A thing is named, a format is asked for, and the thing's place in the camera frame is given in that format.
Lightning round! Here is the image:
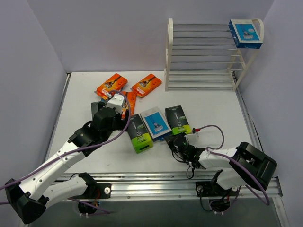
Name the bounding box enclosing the blue white Harry's razor box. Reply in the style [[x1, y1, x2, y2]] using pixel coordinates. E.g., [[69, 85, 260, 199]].
[[140, 107, 172, 142]]

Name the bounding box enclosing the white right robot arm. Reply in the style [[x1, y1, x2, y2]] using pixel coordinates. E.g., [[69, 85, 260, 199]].
[[164, 133, 277, 197]]

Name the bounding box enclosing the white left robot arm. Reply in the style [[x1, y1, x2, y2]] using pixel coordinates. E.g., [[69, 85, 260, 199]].
[[3, 107, 130, 224]]

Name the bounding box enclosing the black green razor box right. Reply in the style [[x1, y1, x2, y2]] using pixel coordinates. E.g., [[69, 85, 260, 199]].
[[165, 105, 191, 135]]

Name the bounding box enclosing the black green razor box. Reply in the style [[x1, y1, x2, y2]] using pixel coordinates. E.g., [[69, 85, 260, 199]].
[[90, 101, 106, 118], [165, 105, 191, 135], [127, 114, 153, 154]]

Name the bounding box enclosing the black green razor box left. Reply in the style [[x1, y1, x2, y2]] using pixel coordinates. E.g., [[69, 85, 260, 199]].
[[90, 101, 106, 118]]

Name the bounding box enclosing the black green razor box centre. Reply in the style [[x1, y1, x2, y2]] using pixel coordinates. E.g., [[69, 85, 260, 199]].
[[127, 114, 153, 154]]

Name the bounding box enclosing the orange Gillette razor box middle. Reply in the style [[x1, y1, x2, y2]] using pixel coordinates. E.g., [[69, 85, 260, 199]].
[[122, 91, 137, 119]]

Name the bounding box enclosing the orange gillette razor box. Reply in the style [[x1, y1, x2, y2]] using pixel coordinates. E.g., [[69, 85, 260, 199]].
[[96, 73, 128, 99], [132, 74, 162, 98], [122, 91, 137, 119]]

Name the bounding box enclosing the orange Gillette razor box left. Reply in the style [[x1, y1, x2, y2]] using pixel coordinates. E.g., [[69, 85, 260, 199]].
[[96, 73, 128, 99]]

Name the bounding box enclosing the orange Gillette razor box right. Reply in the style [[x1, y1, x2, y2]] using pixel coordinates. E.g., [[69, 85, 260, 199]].
[[132, 74, 162, 98]]

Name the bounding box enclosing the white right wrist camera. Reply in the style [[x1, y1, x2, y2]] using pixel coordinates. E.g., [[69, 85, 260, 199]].
[[185, 133, 199, 143]]

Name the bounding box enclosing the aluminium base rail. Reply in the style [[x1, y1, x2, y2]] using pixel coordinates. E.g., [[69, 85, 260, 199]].
[[40, 172, 284, 201]]

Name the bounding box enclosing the cream metal wire shelf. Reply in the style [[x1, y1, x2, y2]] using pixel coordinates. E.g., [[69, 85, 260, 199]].
[[164, 18, 265, 91]]

